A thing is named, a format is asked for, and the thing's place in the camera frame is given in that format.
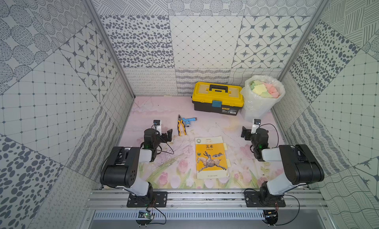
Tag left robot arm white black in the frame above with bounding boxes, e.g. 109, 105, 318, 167
100, 128, 173, 201

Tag art textbook with yellow cover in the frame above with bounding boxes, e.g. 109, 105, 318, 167
195, 136, 229, 179

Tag yellow black toolbox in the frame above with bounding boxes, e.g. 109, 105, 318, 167
192, 82, 244, 116

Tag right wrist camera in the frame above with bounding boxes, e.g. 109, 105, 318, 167
251, 119, 261, 134

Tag left circuit board with cable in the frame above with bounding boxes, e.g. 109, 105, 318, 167
136, 210, 167, 226

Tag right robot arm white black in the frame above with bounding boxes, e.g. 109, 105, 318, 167
241, 127, 325, 200

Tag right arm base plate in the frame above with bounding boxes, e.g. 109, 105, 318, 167
243, 191, 286, 208

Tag discarded sticky notes pile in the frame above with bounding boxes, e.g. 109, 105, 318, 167
250, 80, 280, 98

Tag right black connector with cable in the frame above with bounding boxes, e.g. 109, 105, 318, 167
262, 211, 300, 227

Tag aluminium mounting rail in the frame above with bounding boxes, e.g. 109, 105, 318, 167
84, 189, 328, 210

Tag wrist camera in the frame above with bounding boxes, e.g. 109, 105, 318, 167
153, 119, 162, 135
251, 119, 261, 134

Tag blue plastic tool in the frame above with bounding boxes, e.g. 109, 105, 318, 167
182, 117, 197, 127

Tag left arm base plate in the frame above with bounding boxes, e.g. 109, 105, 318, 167
126, 191, 168, 208

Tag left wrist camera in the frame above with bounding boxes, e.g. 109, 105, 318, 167
153, 119, 162, 135

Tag white trash bin with bag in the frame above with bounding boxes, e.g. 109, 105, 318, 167
240, 75, 285, 122

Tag yellow handled pliers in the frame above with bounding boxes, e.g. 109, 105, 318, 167
177, 114, 187, 136

